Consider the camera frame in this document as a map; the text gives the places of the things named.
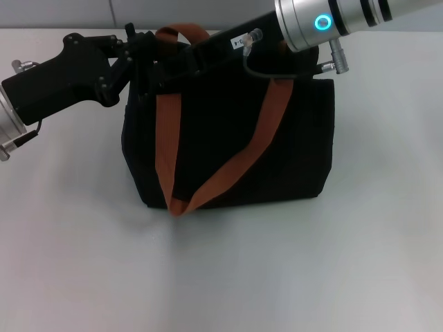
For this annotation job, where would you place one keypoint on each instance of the silver left arm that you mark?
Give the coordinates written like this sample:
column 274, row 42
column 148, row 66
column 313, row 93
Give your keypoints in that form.
column 8, row 114

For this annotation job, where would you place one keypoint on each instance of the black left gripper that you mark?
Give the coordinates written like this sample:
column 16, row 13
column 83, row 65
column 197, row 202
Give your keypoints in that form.
column 59, row 83

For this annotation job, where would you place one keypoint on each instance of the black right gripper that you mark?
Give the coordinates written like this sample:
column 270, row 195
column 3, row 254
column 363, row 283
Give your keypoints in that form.
column 235, row 45

